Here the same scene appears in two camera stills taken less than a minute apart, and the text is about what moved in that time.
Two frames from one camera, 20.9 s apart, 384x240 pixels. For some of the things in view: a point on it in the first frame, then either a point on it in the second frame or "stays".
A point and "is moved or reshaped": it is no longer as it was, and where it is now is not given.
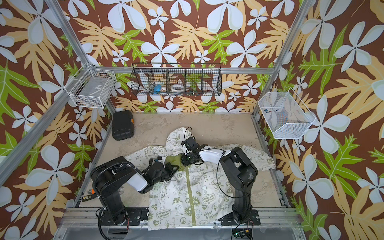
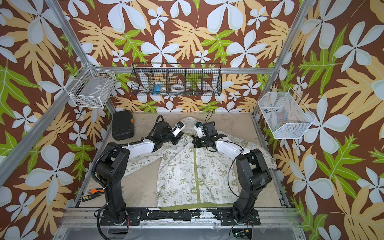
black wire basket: [175, 79] stays
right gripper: [184, 162] -> [196, 144]
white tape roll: [177, 88] stays
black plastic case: [123, 125] stays
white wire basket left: [92, 87] stays
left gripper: [170, 168] -> [176, 138]
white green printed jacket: [201, 196] is moved or reshaped
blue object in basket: [157, 88] stays
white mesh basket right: [287, 116] stays
